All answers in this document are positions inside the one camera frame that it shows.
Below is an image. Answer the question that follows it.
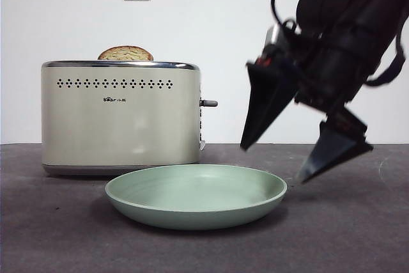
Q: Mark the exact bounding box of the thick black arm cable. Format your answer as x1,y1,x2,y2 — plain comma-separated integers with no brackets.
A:
366,22,407,88

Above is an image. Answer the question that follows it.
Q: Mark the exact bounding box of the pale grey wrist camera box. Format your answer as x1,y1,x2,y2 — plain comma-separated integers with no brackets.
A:
264,24,290,51

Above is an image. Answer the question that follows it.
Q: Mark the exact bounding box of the pale green round plate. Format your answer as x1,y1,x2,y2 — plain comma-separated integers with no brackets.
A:
104,164,288,231

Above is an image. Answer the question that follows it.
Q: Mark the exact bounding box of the cream two-slot toaster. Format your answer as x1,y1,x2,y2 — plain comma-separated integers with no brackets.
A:
41,59,203,178

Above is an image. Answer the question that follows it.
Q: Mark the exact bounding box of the toasted bread slice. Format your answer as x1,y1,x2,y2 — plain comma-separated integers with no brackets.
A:
97,45,154,61

